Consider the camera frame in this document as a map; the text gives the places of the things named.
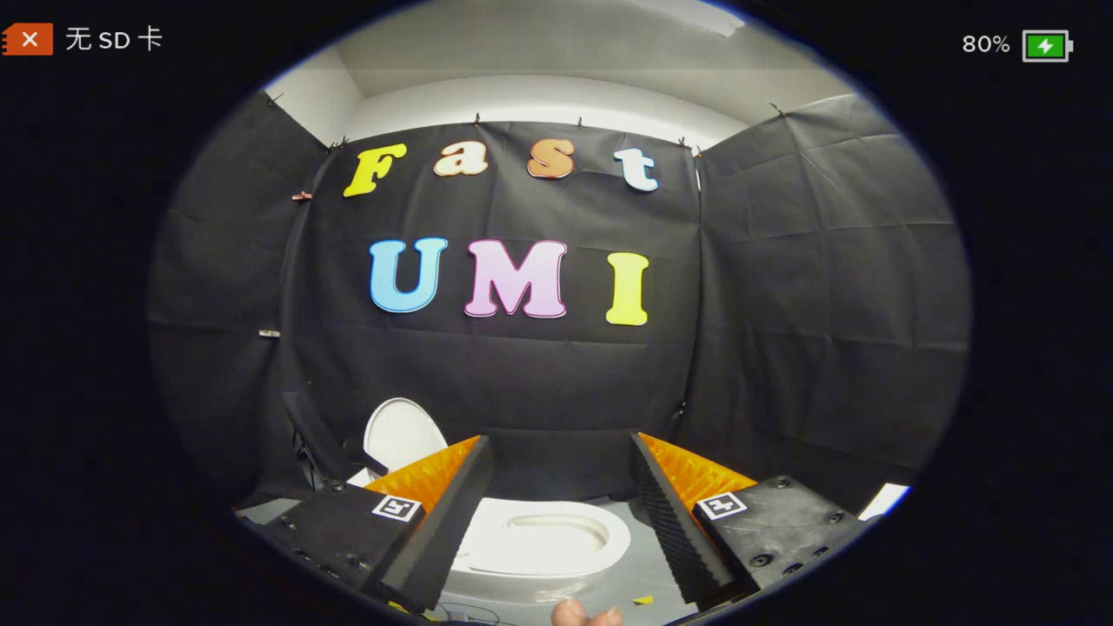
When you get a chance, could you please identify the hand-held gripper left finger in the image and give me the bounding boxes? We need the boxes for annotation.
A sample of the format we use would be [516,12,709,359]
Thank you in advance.
[261,435,495,614]

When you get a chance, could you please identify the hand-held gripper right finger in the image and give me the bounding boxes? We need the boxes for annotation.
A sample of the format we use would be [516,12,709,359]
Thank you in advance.
[630,432,870,609]

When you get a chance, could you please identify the white toilet lid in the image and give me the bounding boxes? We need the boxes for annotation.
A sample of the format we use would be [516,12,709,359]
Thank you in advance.
[363,397,450,476]

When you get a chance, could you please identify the white toilet bowl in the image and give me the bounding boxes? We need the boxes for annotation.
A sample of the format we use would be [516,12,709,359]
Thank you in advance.
[439,498,633,606]

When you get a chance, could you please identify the black backdrop cloth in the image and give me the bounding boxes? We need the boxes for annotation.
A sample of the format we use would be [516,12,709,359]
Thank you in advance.
[146,91,972,523]

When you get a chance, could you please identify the white board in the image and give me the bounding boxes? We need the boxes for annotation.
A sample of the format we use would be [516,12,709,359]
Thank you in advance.
[858,483,912,522]

